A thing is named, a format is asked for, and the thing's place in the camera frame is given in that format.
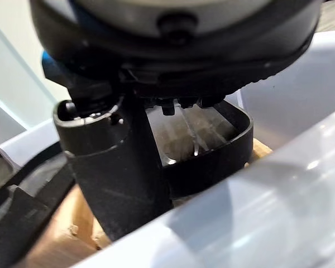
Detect translucent plastic storage box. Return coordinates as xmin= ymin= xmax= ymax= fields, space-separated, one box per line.
xmin=0 ymin=16 xmax=335 ymax=268

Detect black sole-shaped tray part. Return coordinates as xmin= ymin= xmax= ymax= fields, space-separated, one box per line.
xmin=0 ymin=138 xmax=76 ymax=209
xmin=0 ymin=186 xmax=59 ymax=268
xmin=143 ymin=99 xmax=255 ymax=199

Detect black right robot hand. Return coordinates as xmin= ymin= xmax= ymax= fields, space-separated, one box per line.
xmin=29 ymin=0 xmax=325 ymax=241

